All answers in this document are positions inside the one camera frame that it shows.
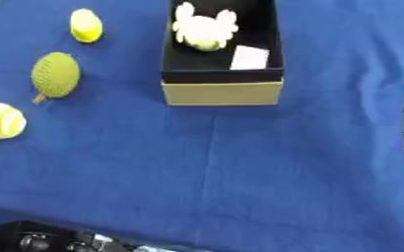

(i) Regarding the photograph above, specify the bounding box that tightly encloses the yellow toy fruit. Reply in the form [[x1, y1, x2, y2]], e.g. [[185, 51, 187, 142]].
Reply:
[[69, 8, 105, 44]]

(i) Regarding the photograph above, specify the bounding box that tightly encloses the white soft toy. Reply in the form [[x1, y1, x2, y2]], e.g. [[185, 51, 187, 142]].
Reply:
[[170, 1, 242, 53]]

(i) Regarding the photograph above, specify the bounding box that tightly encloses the tan cardboard box black inside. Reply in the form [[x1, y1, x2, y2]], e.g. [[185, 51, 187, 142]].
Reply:
[[159, 0, 287, 107]]

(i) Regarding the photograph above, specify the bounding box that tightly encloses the green spiky toy durian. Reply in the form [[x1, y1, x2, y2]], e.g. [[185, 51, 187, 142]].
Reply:
[[30, 51, 84, 105]]

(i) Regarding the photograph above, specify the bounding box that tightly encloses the white card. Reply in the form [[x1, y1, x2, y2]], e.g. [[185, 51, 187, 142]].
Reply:
[[228, 44, 271, 71]]

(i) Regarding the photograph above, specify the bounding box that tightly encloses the yellow white striped toy ball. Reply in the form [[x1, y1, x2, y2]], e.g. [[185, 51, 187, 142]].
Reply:
[[0, 102, 30, 141]]

